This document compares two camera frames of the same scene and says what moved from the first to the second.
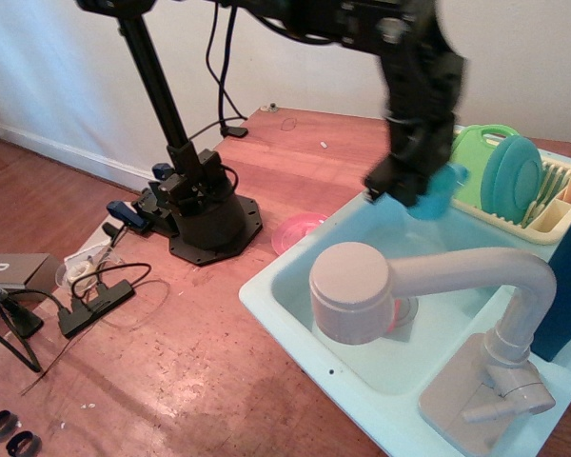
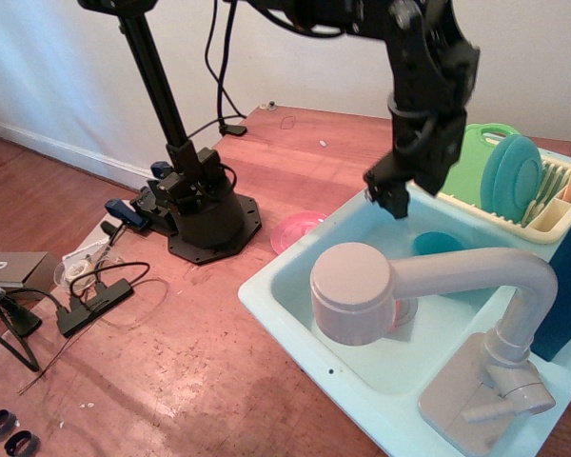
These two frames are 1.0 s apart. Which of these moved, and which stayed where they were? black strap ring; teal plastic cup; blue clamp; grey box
Moved: teal plastic cup
Stayed: grey box; black strap ring; blue clamp
